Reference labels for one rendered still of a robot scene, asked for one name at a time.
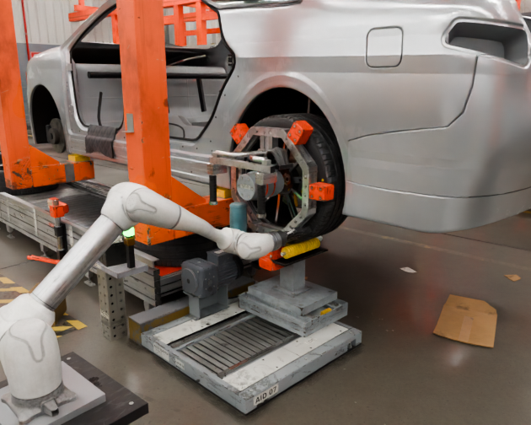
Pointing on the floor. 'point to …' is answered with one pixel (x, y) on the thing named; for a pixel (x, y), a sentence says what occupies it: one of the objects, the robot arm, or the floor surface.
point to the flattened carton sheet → (467, 321)
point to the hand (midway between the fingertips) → (304, 230)
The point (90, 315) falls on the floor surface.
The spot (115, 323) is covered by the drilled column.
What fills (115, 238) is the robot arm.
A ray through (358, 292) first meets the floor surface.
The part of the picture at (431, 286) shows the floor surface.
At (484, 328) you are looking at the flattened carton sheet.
